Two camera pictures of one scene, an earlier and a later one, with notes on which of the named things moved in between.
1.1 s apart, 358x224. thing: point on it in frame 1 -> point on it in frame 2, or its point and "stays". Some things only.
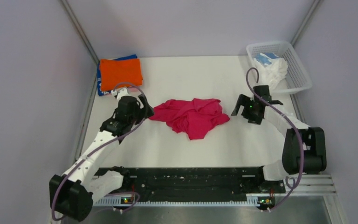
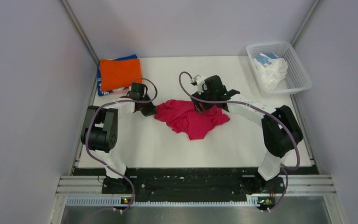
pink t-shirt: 191,116 stays
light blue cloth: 264,58 stays
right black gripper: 244,101 -> 198,106
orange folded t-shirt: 113,72 stays
